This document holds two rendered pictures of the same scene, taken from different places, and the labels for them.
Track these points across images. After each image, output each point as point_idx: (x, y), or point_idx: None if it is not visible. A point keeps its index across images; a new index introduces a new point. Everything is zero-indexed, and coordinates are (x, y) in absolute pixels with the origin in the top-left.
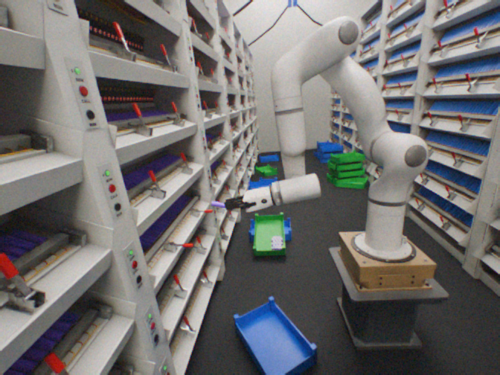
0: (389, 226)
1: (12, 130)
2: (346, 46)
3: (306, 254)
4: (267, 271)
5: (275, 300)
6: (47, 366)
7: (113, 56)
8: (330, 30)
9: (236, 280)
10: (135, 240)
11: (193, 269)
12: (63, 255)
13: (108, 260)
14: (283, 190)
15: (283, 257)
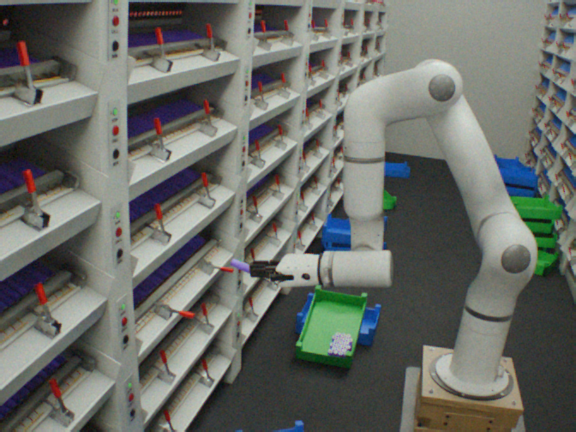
0: (479, 348)
1: (46, 161)
2: (438, 102)
3: (387, 374)
4: (309, 387)
5: (308, 430)
6: (45, 391)
7: (147, 65)
8: (420, 80)
9: (255, 389)
10: (129, 294)
11: (189, 351)
12: (66, 293)
13: (102, 309)
14: (337, 267)
15: (346, 370)
